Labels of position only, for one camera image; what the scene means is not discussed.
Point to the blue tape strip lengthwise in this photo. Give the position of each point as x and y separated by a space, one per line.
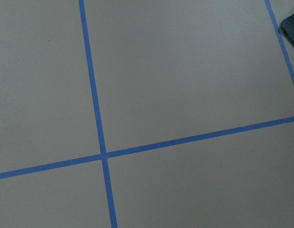
98 119

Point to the black graphic t-shirt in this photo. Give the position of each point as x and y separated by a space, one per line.
287 26

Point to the blue tape strip crosswise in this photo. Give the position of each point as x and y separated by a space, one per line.
143 148

